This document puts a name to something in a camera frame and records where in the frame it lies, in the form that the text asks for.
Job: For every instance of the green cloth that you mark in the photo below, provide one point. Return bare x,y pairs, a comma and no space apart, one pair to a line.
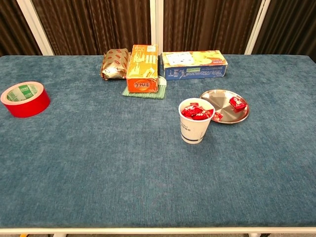
161,92

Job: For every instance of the white paper cup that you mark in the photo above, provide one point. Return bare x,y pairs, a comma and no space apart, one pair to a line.
195,130

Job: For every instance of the tall orange box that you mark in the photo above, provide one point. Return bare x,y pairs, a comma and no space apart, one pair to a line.
142,66

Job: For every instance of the round metal plate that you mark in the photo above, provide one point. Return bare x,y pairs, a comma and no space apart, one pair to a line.
222,101

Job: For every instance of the yellow blue biscuit box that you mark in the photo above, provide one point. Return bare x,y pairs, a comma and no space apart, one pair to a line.
195,61

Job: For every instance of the gold snack bag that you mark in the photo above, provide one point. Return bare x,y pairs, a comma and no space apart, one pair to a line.
114,61

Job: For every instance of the blue table mat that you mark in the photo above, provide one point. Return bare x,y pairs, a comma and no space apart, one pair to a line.
98,160

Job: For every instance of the dark brown curtain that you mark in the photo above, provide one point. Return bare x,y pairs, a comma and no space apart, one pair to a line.
14,24
209,24
291,24
98,24

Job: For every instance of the red tape roll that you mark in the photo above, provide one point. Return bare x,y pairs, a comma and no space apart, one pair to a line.
29,108

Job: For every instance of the white frame post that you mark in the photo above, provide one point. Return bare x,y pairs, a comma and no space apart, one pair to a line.
34,27
258,24
156,24

